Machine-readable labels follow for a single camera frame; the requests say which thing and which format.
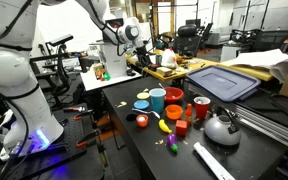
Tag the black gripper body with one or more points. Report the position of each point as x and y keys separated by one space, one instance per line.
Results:
x=141 y=50

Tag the silver metal fork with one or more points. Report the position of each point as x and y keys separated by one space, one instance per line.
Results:
x=155 y=115
x=161 y=86

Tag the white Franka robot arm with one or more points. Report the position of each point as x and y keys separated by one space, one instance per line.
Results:
x=7 y=70

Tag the black device with red panel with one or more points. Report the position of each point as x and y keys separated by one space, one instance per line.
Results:
x=153 y=68

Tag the white sketch board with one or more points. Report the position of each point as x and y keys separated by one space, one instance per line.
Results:
x=149 y=35

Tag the tan flat box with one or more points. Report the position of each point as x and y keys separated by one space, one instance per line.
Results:
x=164 y=71

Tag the triangular tan paper scrap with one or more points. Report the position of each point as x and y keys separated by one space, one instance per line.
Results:
x=146 y=90

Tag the white monitor stand box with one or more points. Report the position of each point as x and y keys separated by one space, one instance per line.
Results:
x=115 y=63

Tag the cream round plate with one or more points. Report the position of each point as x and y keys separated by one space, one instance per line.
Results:
x=143 y=95

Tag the small monitor screen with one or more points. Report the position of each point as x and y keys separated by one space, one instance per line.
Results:
x=115 y=22

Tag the green toy ball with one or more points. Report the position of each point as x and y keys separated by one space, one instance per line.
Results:
x=107 y=76

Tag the light blue plastic cup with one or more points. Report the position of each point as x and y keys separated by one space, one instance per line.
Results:
x=157 y=100

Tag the blue plastic plate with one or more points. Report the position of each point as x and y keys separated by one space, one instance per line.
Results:
x=141 y=104

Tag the red plastic bowl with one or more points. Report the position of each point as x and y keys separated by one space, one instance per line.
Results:
x=174 y=95

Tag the black office chair with headrest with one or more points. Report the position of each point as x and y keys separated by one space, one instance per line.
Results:
x=187 y=40

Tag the crumpled tan paper scrap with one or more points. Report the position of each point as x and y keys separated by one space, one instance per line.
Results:
x=121 y=104

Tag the white side table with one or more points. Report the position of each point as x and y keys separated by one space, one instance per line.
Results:
x=95 y=84

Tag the black round disc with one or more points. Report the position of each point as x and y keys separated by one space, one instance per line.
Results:
x=131 y=117

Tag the orange plastic bowl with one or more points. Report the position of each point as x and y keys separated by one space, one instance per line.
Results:
x=174 y=111

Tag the small orange cup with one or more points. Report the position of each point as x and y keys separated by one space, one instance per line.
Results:
x=142 y=120

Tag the yellow wooden table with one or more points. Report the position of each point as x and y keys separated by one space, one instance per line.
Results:
x=214 y=64

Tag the orange toy bottle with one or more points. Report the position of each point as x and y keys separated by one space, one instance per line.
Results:
x=188 y=115

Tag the yellow toy banana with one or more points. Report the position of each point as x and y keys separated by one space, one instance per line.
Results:
x=164 y=126

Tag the red plastic cup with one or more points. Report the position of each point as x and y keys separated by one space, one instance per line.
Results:
x=202 y=106

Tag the red toy cube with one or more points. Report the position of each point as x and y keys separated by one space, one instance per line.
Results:
x=181 y=128

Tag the dark blue bin lid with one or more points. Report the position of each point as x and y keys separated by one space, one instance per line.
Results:
x=222 y=82

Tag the small tan paper crumb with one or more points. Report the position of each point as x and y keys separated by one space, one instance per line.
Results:
x=185 y=142
x=159 y=142

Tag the black armrest chair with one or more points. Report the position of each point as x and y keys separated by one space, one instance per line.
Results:
x=59 y=40

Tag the purple toy eggplant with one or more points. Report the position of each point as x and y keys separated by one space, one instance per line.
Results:
x=171 y=140

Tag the stack of white papers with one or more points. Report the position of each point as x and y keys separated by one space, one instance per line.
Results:
x=267 y=60

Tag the white flat bar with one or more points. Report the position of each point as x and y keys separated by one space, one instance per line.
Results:
x=214 y=163

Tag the black mesh office chair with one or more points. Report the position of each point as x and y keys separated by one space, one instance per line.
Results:
x=270 y=40

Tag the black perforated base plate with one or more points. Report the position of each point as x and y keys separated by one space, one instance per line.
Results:
x=70 y=160

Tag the aluminium frame rail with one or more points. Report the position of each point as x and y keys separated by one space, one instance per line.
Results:
x=270 y=123

